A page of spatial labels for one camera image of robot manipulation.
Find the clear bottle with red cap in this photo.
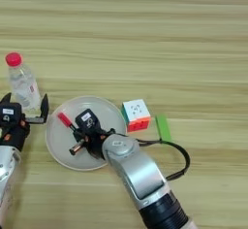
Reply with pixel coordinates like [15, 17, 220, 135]
[5, 51, 43, 111]

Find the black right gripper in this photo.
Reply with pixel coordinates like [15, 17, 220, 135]
[69, 127, 116, 160]

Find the left gripper labelled black box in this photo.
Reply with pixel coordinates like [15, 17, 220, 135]
[0, 102, 23, 124]

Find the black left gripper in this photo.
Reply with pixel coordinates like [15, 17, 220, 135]
[0, 92, 49, 152]

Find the green block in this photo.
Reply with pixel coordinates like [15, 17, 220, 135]
[155, 114, 172, 143]

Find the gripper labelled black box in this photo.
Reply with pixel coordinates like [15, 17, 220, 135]
[75, 108, 101, 136]
[0, 102, 23, 124]

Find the red and black marker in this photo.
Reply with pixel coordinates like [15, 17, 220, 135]
[57, 112, 80, 134]

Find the colourful puzzle cube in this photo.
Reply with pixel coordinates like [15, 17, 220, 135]
[121, 98, 152, 133]

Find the right gripper labelled black box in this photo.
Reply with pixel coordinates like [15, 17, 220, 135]
[75, 108, 101, 136]

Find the round beige plate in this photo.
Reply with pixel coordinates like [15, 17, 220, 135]
[45, 95, 128, 172]

